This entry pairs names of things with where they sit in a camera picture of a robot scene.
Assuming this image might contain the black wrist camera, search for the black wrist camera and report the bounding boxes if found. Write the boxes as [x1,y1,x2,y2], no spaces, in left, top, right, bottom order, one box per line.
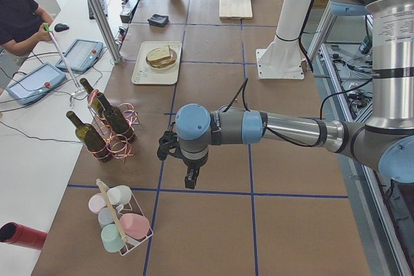
[157,131,181,161]

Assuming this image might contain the person in black shirt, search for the person in black shirt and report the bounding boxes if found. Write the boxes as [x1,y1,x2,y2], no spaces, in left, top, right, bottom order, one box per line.
[1,0,53,57]

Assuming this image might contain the copper wire bottle rack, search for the copper wire bottle rack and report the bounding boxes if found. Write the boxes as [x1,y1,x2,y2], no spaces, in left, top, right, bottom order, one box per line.
[93,103,140,162]

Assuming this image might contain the bread slice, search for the bread slice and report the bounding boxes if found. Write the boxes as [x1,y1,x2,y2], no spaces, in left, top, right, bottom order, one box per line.
[146,45,171,62]
[148,50,177,68]

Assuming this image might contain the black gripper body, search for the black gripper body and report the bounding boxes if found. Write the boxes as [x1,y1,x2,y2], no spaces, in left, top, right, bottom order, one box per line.
[180,148,208,175]

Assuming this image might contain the black computer mouse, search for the black computer mouse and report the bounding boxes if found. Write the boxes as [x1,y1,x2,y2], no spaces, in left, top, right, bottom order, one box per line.
[54,23,70,32]

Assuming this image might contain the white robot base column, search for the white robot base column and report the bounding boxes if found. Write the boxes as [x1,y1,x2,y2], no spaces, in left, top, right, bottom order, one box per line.
[256,0,313,80]

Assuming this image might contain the white cup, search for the white cup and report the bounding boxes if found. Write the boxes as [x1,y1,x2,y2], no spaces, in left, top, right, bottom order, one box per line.
[107,185,132,205]

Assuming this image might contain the cream bear tray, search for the cream bear tray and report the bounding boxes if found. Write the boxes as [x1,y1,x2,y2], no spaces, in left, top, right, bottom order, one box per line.
[131,41,182,85]

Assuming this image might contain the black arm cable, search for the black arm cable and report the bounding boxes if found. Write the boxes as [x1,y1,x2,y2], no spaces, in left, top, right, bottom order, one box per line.
[218,78,373,147]

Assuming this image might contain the grey cup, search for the grey cup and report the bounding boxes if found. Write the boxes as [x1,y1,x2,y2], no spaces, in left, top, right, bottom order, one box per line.
[98,207,114,229]

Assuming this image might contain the aluminium frame post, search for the aluminium frame post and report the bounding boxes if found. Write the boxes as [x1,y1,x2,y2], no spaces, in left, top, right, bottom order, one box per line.
[87,0,122,64]

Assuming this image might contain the wooden cutting board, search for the wooden cutting board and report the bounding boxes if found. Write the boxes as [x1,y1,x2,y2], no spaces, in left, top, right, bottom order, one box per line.
[219,0,253,19]

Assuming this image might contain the white round plate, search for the white round plate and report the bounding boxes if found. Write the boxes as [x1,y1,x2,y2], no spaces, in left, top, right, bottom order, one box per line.
[146,45,177,69]

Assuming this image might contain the mint green cup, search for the mint green cup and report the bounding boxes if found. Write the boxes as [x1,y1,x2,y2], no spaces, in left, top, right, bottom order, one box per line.
[101,224,125,253]

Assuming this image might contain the near blue teach pendant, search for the near blue teach pendant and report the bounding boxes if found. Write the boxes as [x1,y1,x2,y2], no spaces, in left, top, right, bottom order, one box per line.
[6,63,66,105]

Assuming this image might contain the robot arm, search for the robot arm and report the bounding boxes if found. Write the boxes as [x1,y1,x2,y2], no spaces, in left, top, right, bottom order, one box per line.
[175,0,413,189]

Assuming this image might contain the black keyboard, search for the black keyboard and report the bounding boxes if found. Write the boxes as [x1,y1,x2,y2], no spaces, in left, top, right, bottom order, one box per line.
[88,0,108,20]

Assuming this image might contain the green wine bottle back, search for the green wine bottle back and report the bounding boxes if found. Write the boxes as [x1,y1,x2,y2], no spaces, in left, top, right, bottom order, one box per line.
[80,78,110,127]

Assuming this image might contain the green wine bottle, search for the green wine bottle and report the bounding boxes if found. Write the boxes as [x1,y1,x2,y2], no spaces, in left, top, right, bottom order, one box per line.
[96,92,136,142]
[80,78,110,127]
[66,111,112,162]

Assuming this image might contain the grey folded cloth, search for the grey folded cloth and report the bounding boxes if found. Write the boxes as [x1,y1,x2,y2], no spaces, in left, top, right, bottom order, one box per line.
[147,14,169,27]

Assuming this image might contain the far blue teach pendant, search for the far blue teach pendant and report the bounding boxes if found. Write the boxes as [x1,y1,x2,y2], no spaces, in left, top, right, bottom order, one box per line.
[63,39,104,73]

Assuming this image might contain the pink stick with green tip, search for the pink stick with green tip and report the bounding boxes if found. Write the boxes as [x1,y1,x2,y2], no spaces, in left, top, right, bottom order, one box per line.
[43,23,85,98]

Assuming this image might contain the green wine bottle front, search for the green wine bottle front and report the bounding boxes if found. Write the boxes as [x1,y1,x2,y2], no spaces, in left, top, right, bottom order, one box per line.
[66,111,112,162]

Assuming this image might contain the salmon pink cup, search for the salmon pink cup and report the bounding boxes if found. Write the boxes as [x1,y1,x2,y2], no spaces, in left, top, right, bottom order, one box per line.
[120,213,150,240]

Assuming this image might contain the green wine bottle middle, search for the green wine bottle middle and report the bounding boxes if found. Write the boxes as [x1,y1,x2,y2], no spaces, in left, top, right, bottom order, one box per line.
[96,92,136,142]

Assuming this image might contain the red cylinder bottle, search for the red cylinder bottle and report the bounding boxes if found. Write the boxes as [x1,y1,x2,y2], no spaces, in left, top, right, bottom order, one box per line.
[1,222,48,250]

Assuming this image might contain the white wire cup rack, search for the white wire cup rack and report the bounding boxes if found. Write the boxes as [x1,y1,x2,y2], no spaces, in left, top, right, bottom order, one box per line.
[88,179,153,256]

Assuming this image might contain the light pink cup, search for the light pink cup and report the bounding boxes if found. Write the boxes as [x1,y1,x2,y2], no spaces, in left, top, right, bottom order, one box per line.
[88,193,107,215]

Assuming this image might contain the blue teach pendant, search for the blue teach pendant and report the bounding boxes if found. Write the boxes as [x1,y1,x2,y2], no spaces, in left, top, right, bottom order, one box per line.
[6,63,66,105]
[63,39,104,73]

